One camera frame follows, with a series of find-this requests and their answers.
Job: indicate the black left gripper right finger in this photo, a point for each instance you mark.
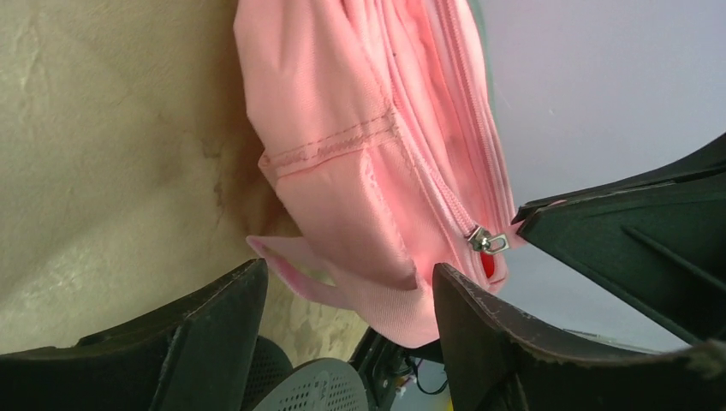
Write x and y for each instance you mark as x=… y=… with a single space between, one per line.
x=498 y=357

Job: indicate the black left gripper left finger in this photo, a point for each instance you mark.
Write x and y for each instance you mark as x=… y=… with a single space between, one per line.
x=194 y=353

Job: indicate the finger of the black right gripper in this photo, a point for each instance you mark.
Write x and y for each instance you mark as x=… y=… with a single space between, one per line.
x=655 y=241

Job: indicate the pink student backpack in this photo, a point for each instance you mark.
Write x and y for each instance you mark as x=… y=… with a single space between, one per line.
x=379 y=141

